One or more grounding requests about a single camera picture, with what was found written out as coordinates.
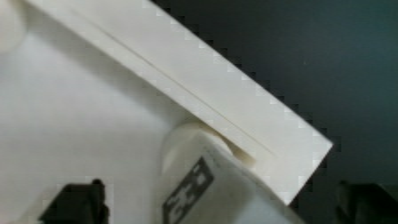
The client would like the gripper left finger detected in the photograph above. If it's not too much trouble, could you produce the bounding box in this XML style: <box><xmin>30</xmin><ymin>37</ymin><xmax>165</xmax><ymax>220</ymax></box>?
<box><xmin>39</xmin><ymin>179</ymin><xmax>110</xmax><ymax>224</ymax></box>

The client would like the white table leg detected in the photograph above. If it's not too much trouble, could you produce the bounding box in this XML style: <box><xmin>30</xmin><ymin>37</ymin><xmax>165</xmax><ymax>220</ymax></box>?
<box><xmin>155</xmin><ymin>123</ymin><xmax>306</xmax><ymax>224</ymax></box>

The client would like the white square tabletop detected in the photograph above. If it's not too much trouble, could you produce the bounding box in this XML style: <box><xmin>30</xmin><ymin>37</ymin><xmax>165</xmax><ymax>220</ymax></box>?
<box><xmin>0</xmin><ymin>0</ymin><xmax>332</xmax><ymax>224</ymax></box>

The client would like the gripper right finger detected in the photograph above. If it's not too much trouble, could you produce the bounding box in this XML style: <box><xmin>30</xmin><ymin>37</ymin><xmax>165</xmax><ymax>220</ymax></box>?
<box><xmin>334</xmin><ymin>181</ymin><xmax>398</xmax><ymax>224</ymax></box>

